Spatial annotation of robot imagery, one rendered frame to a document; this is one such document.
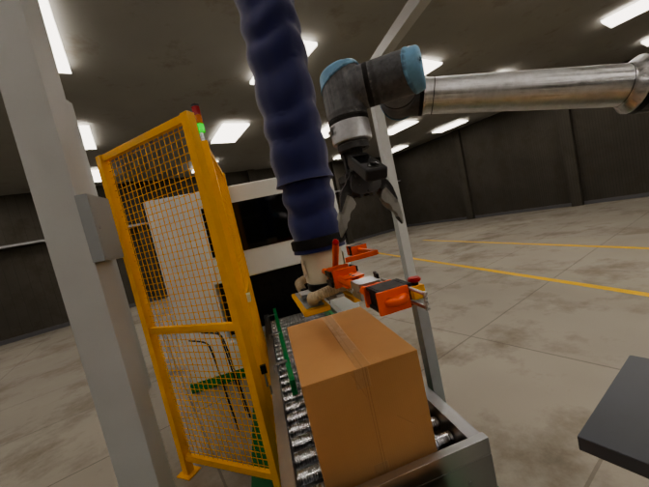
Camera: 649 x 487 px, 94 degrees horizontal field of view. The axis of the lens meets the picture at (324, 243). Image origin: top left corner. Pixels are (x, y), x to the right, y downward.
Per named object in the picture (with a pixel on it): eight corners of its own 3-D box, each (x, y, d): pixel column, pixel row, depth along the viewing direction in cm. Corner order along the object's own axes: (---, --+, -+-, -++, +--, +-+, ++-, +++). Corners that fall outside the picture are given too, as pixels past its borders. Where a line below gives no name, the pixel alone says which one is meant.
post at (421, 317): (440, 456, 169) (406, 285, 161) (451, 451, 170) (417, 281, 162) (448, 465, 162) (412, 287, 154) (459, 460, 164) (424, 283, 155)
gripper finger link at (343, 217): (337, 237, 71) (352, 202, 72) (344, 238, 65) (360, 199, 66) (324, 232, 71) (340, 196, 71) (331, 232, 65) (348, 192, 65)
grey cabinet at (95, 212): (113, 259, 150) (97, 200, 148) (126, 256, 151) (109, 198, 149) (93, 263, 131) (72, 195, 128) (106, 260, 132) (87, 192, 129)
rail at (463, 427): (326, 315, 329) (323, 299, 328) (331, 313, 330) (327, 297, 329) (480, 491, 104) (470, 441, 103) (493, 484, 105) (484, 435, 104)
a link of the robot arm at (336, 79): (357, 48, 61) (311, 66, 63) (370, 111, 62) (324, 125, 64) (363, 69, 70) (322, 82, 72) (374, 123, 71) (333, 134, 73)
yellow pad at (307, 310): (292, 298, 140) (289, 288, 139) (312, 292, 142) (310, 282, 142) (304, 318, 107) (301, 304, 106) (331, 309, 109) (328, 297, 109)
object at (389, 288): (366, 307, 71) (361, 287, 70) (394, 299, 72) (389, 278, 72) (380, 317, 63) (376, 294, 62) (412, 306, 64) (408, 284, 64)
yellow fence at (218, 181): (265, 370, 320) (216, 175, 303) (274, 367, 322) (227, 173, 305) (270, 446, 206) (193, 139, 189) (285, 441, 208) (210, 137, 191)
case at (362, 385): (304, 400, 155) (286, 327, 152) (376, 376, 162) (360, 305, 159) (328, 503, 96) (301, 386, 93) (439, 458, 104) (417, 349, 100)
